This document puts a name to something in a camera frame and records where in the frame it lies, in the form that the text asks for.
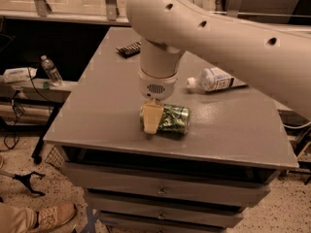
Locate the low side bench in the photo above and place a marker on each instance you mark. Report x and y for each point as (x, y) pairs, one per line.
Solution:
(38, 92)

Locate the clear plastic bottle white label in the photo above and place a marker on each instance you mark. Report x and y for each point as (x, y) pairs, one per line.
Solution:
(213, 79)

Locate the white wipes pack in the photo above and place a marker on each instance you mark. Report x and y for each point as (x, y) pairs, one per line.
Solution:
(19, 74)

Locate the black stand foot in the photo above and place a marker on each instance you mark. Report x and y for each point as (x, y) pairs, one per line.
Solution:
(25, 180)

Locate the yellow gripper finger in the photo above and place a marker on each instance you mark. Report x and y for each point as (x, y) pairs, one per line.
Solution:
(152, 114)

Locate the small water bottle on bench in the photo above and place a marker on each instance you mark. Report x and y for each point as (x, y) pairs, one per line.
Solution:
(51, 71)

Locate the metal window railing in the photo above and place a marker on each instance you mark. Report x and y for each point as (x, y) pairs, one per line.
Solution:
(114, 12)

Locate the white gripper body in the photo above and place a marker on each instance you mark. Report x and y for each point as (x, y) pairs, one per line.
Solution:
(157, 87)

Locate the black snack bar wrapper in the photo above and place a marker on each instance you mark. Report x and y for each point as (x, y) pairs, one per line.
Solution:
(130, 50)

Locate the green soda can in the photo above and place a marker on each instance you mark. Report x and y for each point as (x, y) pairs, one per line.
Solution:
(175, 119)

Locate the tan trouser leg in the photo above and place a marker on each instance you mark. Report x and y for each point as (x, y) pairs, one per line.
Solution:
(16, 220)

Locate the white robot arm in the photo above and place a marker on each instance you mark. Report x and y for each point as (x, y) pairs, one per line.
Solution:
(275, 62)

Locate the grey drawer cabinet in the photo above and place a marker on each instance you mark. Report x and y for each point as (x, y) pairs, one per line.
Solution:
(198, 182)

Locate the tan shoe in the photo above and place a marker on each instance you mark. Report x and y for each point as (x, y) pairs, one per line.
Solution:
(50, 218)

